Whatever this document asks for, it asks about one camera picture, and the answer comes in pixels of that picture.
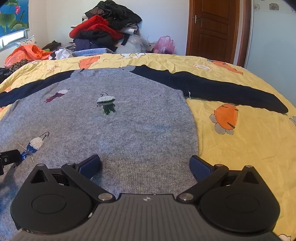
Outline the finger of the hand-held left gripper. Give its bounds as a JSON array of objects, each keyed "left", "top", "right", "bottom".
[{"left": 0, "top": 149, "right": 21, "bottom": 176}]

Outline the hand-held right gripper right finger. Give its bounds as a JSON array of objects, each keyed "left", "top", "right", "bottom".
[{"left": 177, "top": 155, "right": 267, "bottom": 204}]

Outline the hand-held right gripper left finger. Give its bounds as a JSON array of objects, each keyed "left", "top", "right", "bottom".
[{"left": 29, "top": 154, "right": 116, "bottom": 204}]

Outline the grey sweater with navy sleeves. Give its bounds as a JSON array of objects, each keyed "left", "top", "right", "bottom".
[{"left": 0, "top": 65, "right": 289, "bottom": 241}]

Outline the pile of clothes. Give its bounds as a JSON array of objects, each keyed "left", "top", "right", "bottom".
[{"left": 69, "top": 0, "right": 143, "bottom": 53}]

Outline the yellow printed blanket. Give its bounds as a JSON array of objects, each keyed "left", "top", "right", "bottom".
[{"left": 0, "top": 53, "right": 296, "bottom": 241}]

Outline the leopard print cloth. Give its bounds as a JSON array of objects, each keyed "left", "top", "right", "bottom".
[{"left": 9, "top": 59, "right": 30, "bottom": 73}]

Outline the orange plastic bag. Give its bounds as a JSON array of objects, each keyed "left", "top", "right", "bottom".
[{"left": 4, "top": 44, "right": 53, "bottom": 68}]

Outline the black and white cloth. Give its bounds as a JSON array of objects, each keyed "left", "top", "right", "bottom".
[{"left": 48, "top": 47, "right": 75, "bottom": 61}]

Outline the floral pillow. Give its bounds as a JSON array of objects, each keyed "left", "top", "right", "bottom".
[{"left": 16, "top": 35, "right": 38, "bottom": 48}]

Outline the window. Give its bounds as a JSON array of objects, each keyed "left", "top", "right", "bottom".
[{"left": 0, "top": 30, "right": 28, "bottom": 50}]

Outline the dark green cloth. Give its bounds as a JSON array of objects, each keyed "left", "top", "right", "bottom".
[{"left": 42, "top": 40, "right": 62, "bottom": 52}]

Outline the pink plastic bag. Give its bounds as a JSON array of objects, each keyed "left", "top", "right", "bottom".
[{"left": 151, "top": 36, "right": 175, "bottom": 55}]

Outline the white plastic bag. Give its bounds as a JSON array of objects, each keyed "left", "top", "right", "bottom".
[{"left": 116, "top": 34, "right": 152, "bottom": 54}]

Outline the lotus flower window blind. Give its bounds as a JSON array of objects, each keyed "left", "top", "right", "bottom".
[{"left": 0, "top": 0, "right": 30, "bottom": 37}]

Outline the brown wooden door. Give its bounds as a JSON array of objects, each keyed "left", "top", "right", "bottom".
[{"left": 186, "top": 0, "right": 241, "bottom": 63}]

